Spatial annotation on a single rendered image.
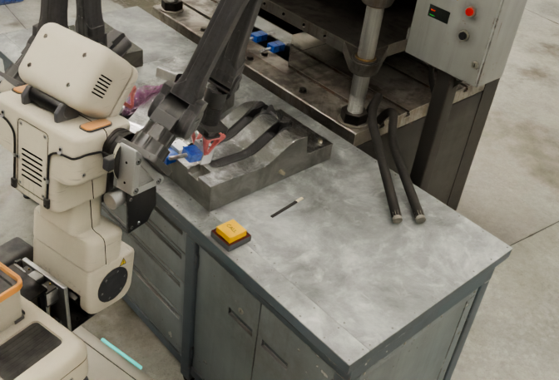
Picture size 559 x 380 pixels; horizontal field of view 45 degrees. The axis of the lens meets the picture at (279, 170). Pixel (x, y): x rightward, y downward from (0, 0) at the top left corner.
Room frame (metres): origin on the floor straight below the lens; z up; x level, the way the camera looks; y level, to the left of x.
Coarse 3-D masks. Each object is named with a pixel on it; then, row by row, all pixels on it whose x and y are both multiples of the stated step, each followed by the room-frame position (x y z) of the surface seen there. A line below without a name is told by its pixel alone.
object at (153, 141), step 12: (144, 132) 1.23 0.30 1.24; (156, 132) 1.23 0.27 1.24; (168, 132) 1.24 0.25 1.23; (132, 144) 1.21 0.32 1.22; (144, 144) 1.20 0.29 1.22; (156, 144) 1.21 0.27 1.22; (168, 144) 1.24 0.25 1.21; (144, 156) 1.18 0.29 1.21; (156, 156) 1.17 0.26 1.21; (156, 168) 1.20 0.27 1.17; (168, 168) 1.20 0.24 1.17
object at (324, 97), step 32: (192, 0) 3.12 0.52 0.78; (192, 32) 2.77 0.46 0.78; (256, 64) 2.53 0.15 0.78; (320, 64) 2.61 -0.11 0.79; (384, 64) 2.72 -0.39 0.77; (416, 64) 2.74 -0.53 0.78; (288, 96) 2.33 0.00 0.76; (320, 96) 2.33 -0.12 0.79; (384, 96) 2.40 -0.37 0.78; (416, 96) 2.43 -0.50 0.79; (352, 128) 2.12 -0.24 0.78; (384, 128) 2.21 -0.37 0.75
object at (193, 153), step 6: (198, 144) 1.59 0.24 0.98; (210, 144) 1.61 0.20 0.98; (186, 150) 1.56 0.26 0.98; (192, 150) 1.57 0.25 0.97; (198, 150) 1.58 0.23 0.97; (174, 156) 1.53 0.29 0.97; (180, 156) 1.54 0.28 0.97; (186, 156) 1.55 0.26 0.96; (192, 156) 1.55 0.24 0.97; (198, 156) 1.56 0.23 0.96; (204, 156) 1.57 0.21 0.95; (210, 156) 1.59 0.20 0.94; (198, 162) 1.58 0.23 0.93; (204, 162) 1.58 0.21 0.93
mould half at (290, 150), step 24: (264, 120) 1.85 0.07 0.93; (288, 120) 1.99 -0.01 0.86; (240, 144) 1.77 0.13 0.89; (288, 144) 1.74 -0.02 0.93; (312, 144) 1.86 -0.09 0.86; (216, 168) 1.62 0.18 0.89; (240, 168) 1.64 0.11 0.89; (264, 168) 1.67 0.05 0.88; (288, 168) 1.74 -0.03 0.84; (192, 192) 1.58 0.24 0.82; (216, 192) 1.54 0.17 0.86; (240, 192) 1.61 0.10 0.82
